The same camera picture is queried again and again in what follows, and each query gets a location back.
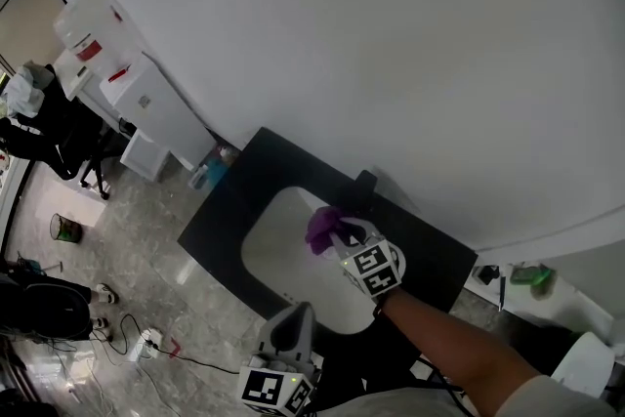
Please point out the person's beige shirt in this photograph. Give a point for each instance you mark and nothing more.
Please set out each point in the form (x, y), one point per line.
(537, 400)

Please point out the black-framed panel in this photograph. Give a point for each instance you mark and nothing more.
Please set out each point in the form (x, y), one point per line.
(24, 14)

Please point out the black faucet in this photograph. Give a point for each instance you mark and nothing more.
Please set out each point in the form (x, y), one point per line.
(365, 190)

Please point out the green bottle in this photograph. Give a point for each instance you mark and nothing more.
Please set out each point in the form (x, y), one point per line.
(526, 276)

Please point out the white water dispenser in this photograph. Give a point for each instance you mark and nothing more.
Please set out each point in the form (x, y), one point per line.
(156, 117)

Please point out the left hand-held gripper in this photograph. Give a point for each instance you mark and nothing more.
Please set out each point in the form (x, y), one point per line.
(276, 386)

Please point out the clear water bottle red label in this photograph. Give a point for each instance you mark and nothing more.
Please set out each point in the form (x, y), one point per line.
(93, 24)

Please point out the mesh waste bin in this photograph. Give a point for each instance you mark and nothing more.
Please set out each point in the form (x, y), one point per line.
(66, 228)

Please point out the white ledge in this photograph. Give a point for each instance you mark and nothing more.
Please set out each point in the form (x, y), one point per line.
(571, 303)

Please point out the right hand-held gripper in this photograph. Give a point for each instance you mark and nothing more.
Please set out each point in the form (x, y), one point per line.
(373, 268)

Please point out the white sink basin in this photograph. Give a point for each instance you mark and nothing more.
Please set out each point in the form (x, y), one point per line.
(288, 259)

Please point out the white floor sheet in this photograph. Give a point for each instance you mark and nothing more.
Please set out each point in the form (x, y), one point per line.
(68, 205)

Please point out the black office chair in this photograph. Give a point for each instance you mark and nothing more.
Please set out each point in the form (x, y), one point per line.
(58, 132)

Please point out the black vanity counter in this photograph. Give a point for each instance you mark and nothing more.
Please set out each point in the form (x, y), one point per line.
(229, 210)

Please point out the purple cloth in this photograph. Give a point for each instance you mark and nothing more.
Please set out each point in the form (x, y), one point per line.
(323, 229)

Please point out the white clothes bundle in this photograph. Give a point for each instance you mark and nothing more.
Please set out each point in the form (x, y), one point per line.
(24, 90)

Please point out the white power strip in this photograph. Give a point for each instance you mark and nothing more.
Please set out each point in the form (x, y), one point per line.
(145, 344)

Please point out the small dark box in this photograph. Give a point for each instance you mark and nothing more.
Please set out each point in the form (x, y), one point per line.
(486, 274)

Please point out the person's right forearm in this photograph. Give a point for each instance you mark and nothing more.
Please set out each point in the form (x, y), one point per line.
(449, 346)

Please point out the white desk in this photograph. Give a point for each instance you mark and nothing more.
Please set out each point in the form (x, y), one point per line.
(78, 78)

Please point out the blue cleaner bottle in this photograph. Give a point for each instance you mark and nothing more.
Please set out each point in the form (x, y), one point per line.
(212, 171)

